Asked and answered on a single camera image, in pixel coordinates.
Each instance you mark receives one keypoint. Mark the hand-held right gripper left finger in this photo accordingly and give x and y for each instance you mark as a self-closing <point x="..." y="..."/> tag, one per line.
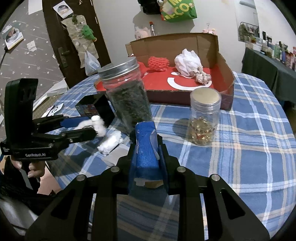
<point x="122" y="162"/>

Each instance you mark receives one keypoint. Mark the pale pink plush toy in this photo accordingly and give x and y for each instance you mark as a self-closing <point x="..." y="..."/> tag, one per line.
<point x="141" y="33"/>

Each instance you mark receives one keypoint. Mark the white cloth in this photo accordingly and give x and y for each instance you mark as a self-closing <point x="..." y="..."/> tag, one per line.
<point x="111" y="141"/>

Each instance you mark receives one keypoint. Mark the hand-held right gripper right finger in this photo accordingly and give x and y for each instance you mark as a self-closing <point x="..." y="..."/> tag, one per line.
<point x="164" y="171"/>

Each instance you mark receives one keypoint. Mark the framed photo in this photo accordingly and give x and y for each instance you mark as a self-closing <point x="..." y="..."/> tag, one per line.
<point x="13" y="38"/>

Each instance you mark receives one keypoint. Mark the blue plaid tablecloth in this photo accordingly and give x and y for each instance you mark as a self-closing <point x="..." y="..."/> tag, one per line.
<point x="242" y="150"/>

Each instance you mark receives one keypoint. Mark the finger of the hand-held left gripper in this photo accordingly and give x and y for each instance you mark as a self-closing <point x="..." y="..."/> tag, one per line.
<point x="53" y="122"/>
<point x="78" y="135"/>

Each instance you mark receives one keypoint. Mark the white plush toy with ribbon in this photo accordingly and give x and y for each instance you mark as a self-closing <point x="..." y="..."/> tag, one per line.
<point x="100" y="128"/>

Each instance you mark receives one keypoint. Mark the black backpack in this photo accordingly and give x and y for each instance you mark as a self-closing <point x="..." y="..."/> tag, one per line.
<point x="149" y="7"/>

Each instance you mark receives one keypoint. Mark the green dinosaur plush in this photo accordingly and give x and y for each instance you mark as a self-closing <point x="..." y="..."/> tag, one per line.
<point x="87" y="32"/>

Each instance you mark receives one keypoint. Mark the floral tin box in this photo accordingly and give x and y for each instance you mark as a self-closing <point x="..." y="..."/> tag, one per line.
<point x="104" y="109"/>

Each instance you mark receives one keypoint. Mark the row of cosmetic bottles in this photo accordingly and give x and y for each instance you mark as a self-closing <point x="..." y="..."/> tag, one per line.
<point x="279" y="52"/>

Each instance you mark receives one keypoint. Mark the small panda plush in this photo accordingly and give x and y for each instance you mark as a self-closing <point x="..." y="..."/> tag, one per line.
<point x="160" y="2"/>

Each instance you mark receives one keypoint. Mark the glass jar with dark leaves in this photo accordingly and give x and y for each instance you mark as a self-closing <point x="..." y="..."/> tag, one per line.
<point x="127" y="99"/>

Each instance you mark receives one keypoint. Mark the blue foam sleeve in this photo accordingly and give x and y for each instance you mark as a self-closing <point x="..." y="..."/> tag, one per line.
<point x="145" y="153"/>

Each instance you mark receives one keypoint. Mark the person's left hand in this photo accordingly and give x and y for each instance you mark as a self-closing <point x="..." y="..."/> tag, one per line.
<point x="37" y="170"/>

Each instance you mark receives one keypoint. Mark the wall mirror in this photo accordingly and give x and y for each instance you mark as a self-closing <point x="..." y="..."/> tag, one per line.
<point x="247" y="18"/>

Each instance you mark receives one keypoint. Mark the coral foam net sleeve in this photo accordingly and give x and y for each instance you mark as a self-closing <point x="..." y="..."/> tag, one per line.
<point x="158" y="63"/>

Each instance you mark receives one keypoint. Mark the clear plastic bag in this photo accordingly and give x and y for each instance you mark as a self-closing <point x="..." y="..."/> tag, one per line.
<point x="91" y="63"/>

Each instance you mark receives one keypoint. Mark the person's left forearm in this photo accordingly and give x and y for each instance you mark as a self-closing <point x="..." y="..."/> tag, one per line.
<point x="18" y="192"/>

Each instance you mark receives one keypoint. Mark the dark wooden door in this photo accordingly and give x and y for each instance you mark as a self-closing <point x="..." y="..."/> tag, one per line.
<point x="50" y="34"/>

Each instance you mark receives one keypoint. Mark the small jar with gold lid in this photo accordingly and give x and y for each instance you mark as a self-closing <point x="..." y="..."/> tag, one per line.
<point x="203" y="125"/>

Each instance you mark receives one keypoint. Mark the white plastic bag ball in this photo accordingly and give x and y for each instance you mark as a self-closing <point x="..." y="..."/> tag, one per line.
<point x="187" y="61"/>

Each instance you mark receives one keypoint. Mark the small dark green plush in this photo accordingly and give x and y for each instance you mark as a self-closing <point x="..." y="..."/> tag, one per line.
<point x="75" y="19"/>

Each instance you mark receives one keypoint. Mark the cardboard box with red inside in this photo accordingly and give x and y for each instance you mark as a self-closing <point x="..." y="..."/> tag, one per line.
<point x="161" y="49"/>

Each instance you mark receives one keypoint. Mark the beige hanging organizer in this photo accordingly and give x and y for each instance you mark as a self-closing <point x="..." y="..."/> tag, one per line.
<point x="77" y="46"/>

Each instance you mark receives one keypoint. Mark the white card with circle logo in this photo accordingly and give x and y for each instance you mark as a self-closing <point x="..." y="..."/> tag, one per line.
<point x="54" y="110"/>

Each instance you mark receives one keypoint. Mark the table with dark green cloth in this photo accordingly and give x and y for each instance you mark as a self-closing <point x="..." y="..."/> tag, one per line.
<point x="263" y="69"/>

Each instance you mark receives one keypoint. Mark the round portrait photo print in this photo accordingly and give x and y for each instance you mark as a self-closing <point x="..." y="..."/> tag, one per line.
<point x="62" y="8"/>

